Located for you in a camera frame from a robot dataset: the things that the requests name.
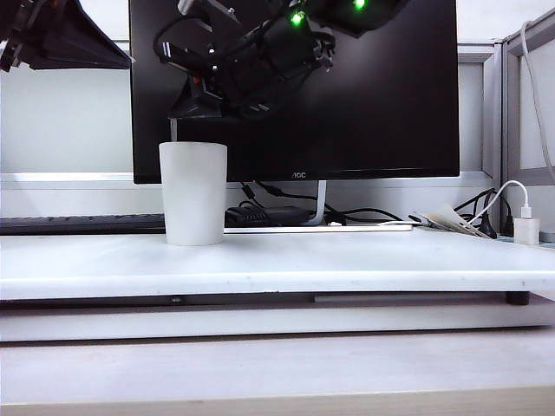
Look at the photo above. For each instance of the black power adapter brick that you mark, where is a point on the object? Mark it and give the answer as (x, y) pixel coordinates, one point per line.
(286, 215)

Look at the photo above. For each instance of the white USB charger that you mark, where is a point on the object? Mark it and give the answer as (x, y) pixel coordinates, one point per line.
(526, 232)

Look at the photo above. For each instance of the folded paper booklet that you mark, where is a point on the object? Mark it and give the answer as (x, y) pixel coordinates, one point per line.
(446, 214)

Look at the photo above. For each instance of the white base panel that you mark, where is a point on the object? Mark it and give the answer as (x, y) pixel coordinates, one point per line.
(260, 320)

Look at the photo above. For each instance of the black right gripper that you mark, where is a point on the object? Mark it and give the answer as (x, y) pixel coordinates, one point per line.
(243, 78)

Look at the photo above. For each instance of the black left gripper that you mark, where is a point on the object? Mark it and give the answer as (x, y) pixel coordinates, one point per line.
(11, 43)

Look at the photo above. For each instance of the silver monitor stand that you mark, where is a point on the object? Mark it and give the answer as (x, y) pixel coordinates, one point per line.
(320, 203)

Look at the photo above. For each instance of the grey office partition panel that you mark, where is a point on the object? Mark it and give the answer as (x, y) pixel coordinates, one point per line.
(511, 108)
(65, 108)

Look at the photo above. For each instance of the white ceramic cup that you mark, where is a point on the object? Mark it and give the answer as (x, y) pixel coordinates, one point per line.
(193, 195)

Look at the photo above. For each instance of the small grey box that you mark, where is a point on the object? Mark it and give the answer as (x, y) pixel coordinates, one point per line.
(548, 237)

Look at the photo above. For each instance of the black rubber board foot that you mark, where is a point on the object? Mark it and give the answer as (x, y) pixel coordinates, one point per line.
(517, 299)

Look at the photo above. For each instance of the black keyboard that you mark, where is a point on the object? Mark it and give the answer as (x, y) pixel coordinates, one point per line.
(86, 224)

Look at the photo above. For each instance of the black AOC monitor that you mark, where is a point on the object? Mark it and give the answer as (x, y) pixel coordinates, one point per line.
(347, 108)

